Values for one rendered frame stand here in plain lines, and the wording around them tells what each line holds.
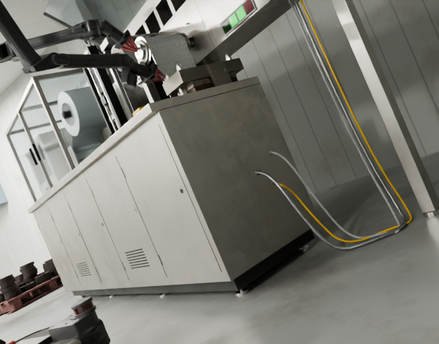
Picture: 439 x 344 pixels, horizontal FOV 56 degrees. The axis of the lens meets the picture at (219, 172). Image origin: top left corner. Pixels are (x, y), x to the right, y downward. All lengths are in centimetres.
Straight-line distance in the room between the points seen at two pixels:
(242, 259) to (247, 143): 53
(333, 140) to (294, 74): 70
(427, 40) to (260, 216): 226
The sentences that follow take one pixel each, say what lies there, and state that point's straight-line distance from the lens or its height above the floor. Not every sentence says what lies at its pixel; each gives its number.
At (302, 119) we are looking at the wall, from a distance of 397.
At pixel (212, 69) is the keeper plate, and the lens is 204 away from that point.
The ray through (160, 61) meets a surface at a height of 116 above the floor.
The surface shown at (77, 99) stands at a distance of 310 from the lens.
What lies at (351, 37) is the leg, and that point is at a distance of 197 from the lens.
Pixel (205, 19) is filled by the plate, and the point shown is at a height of 129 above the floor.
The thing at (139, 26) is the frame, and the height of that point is 158.
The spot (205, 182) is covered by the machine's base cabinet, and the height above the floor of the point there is 51.
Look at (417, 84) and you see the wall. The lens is 369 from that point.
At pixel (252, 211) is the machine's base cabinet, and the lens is 187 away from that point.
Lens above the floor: 52
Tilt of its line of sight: level
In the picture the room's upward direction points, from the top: 23 degrees counter-clockwise
